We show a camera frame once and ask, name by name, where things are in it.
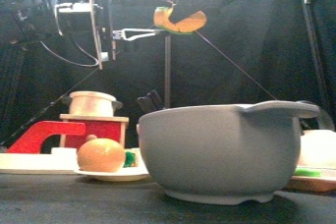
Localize orange croissant-shaped piece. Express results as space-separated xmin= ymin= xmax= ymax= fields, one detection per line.
xmin=152 ymin=5 xmax=209 ymax=35

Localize black angled bars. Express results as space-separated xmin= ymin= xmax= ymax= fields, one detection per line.
xmin=136 ymin=89 xmax=165 ymax=114

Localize cream cylindrical toy pot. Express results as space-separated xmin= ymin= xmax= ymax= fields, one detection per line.
xmin=60 ymin=90 xmax=125 ymax=118

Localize dark diagonal brace rod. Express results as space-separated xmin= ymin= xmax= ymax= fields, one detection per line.
xmin=0 ymin=67 xmax=101 ymax=147

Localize orange fruit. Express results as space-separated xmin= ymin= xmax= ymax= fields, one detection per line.
xmin=76 ymin=138 xmax=127 ymax=173

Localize red wooden toy appliance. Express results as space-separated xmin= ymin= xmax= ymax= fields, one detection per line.
xmin=5 ymin=113 xmax=129 ymax=155

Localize white rounded toy pot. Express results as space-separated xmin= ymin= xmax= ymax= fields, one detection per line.
xmin=297 ymin=102 xmax=336 ymax=170

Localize small white plate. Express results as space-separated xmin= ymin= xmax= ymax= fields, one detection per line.
xmin=72 ymin=164 xmax=152 ymax=183

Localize green toy leaf piece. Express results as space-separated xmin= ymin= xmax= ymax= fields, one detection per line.
xmin=293 ymin=167 xmax=323 ymax=179

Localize white flat toy board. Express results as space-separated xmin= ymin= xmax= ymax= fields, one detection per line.
xmin=0 ymin=147 xmax=81 ymax=175

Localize white wire clamp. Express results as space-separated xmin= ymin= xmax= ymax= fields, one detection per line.
xmin=112 ymin=28 xmax=169 ymax=42

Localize black frame post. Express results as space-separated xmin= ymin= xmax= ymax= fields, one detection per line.
xmin=97 ymin=0 xmax=119 ymax=63

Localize thin metal frame pole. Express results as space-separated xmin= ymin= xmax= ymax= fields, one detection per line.
xmin=163 ymin=0 xmax=173 ymax=109

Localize thin diagonal brace wire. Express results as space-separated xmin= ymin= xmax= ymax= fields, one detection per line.
xmin=195 ymin=30 xmax=280 ymax=101

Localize grey metal frame pole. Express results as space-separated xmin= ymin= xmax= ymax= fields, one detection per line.
xmin=85 ymin=0 xmax=105 ymax=71

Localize dark slanted frame pole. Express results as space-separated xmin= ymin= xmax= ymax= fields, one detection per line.
xmin=293 ymin=0 xmax=329 ymax=104

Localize white bracket box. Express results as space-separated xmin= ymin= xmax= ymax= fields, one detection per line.
xmin=53 ymin=1 xmax=96 ymax=16

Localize grey hanging cable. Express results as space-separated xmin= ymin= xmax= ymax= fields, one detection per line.
xmin=39 ymin=39 xmax=103 ymax=69

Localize grey-blue bowl with handles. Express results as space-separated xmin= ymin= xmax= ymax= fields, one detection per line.
xmin=136 ymin=99 xmax=321 ymax=206

